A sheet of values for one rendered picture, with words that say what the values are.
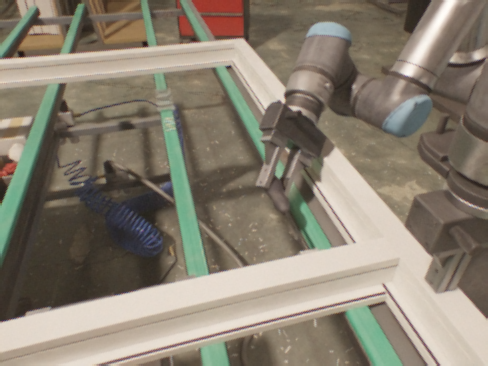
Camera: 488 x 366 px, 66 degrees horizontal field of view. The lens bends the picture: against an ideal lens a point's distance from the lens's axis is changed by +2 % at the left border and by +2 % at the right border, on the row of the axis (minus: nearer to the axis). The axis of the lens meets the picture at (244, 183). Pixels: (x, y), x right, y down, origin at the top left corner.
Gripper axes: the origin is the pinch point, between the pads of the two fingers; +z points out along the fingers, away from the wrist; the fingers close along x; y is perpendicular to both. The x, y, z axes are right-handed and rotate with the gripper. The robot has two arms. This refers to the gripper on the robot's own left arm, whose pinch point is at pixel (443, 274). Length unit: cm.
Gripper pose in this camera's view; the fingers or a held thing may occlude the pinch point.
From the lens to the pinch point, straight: 57.1
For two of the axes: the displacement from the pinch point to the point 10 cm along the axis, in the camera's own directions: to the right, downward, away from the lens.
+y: 2.5, 5.9, -7.7
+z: 0.2, 7.9, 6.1
